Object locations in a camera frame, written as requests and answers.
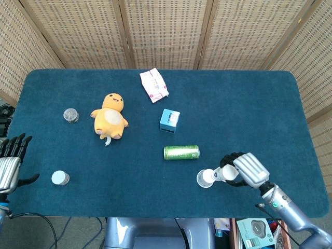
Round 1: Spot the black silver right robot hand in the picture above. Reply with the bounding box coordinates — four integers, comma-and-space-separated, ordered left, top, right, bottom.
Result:
219, 151, 270, 189

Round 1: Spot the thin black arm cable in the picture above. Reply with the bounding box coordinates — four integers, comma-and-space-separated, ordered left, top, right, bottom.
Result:
255, 203, 299, 246

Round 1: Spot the white flower-print paper cup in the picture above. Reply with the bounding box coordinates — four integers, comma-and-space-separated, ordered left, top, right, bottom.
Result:
196, 168, 216, 188
213, 164, 239, 182

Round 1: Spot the teal product box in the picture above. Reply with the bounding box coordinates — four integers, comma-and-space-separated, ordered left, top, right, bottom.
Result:
236, 218, 276, 249

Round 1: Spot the white printed package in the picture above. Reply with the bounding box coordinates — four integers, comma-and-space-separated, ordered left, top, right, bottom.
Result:
214, 217, 231, 232

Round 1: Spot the yellow plush toy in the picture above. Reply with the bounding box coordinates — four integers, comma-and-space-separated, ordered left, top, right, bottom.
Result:
90, 92, 130, 147

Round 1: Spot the black electronic device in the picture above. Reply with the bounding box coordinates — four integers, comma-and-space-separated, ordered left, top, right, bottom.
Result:
0, 117, 13, 136

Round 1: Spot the woven wooden folding screen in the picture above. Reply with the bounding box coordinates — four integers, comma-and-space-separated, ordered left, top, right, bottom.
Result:
0, 0, 332, 200

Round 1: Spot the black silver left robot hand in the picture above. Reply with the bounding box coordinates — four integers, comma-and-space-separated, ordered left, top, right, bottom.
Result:
0, 132, 40, 194

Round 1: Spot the clear round plastic container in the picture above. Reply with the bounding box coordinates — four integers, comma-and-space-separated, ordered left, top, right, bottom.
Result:
63, 108, 80, 124

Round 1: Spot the brown wooden crate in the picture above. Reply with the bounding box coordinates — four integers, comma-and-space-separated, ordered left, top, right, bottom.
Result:
229, 217, 293, 249

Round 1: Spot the blue carpet table cover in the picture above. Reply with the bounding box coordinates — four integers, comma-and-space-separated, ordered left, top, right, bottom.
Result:
7, 68, 329, 218

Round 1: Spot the light blue cardboard box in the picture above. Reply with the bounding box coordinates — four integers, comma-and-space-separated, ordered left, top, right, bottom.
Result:
159, 108, 181, 134

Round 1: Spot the black coiled cable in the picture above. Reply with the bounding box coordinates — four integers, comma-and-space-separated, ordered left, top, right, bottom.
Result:
0, 102, 13, 117

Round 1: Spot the pink white wipes packet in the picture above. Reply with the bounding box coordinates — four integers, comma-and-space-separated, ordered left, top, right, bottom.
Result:
139, 67, 170, 104

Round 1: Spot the green drink can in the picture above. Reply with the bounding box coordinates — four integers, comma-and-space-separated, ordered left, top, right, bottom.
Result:
163, 145, 201, 161

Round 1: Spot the blue-grey robot torso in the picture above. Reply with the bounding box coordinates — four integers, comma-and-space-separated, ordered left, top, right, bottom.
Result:
103, 217, 216, 249

